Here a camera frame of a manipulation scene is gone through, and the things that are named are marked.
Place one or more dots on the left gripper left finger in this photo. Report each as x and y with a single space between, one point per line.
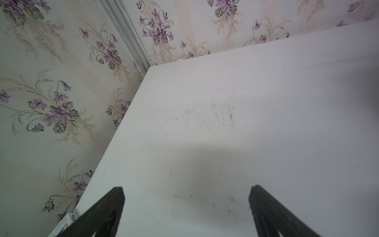
102 219

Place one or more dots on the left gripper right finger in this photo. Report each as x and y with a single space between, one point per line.
272 219

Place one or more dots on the small blue red card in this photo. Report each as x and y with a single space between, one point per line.
67 221

